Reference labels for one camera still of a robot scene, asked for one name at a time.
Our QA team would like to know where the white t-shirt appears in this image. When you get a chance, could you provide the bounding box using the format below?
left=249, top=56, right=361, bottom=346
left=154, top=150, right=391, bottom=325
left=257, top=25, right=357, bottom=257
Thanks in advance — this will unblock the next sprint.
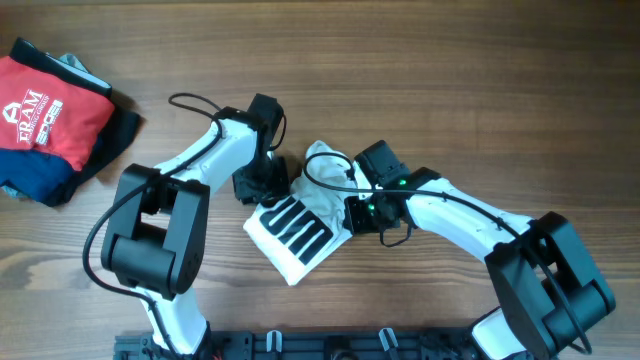
left=243, top=140, right=370, bottom=286

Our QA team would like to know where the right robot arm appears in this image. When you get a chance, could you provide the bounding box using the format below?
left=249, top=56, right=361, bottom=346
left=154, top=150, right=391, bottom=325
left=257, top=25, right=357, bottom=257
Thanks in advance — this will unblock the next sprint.
left=347, top=165, right=616, bottom=359

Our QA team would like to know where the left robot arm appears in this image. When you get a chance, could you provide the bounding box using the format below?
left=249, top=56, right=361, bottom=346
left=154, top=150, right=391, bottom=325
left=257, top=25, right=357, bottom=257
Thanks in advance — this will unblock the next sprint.
left=97, top=94, right=289, bottom=359

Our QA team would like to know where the black folded garment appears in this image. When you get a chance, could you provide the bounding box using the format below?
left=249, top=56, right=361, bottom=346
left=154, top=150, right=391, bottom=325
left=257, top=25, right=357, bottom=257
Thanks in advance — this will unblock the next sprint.
left=2, top=38, right=140, bottom=197

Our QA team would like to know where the navy blue folded garment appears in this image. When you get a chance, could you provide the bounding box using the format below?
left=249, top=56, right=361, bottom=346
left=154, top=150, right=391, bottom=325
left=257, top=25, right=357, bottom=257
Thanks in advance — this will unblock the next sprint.
left=1, top=137, right=104, bottom=207

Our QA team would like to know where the grey folded garment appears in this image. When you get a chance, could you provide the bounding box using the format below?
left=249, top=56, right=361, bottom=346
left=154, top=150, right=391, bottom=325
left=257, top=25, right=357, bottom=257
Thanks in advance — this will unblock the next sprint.
left=57, top=53, right=90, bottom=73

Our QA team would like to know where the red folded shirt with logo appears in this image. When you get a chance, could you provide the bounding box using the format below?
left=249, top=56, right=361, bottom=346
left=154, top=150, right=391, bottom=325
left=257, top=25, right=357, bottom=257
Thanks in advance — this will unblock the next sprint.
left=1, top=56, right=115, bottom=171

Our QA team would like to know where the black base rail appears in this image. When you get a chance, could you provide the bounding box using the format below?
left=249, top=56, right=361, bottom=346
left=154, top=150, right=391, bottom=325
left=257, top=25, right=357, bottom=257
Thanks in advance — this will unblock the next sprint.
left=113, top=327, right=560, bottom=360

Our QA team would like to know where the right black cable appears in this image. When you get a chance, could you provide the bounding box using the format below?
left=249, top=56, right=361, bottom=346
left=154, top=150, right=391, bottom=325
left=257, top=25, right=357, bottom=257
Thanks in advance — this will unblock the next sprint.
left=301, top=151, right=594, bottom=356

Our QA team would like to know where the black cable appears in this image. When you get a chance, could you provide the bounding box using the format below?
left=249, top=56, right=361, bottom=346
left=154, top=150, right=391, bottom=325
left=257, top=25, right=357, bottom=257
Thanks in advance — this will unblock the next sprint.
left=301, top=151, right=594, bottom=356
left=81, top=92, right=288, bottom=359

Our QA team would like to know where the left black cable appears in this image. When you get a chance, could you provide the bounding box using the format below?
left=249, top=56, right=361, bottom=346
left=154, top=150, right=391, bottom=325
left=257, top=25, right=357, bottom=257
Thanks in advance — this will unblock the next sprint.
left=81, top=92, right=288, bottom=359

